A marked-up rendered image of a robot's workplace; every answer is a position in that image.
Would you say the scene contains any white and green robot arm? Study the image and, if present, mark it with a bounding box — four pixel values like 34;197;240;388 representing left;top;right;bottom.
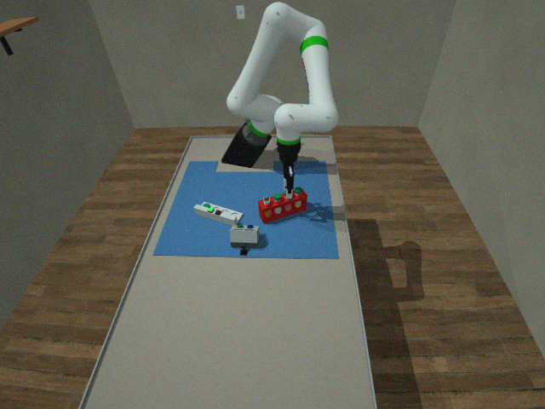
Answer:
227;2;339;157

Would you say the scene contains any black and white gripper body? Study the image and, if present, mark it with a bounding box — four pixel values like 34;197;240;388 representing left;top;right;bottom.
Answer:
279;154;298;172

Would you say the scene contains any blue flat mat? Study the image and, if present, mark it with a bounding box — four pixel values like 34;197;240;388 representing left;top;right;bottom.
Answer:
152;161;339;259

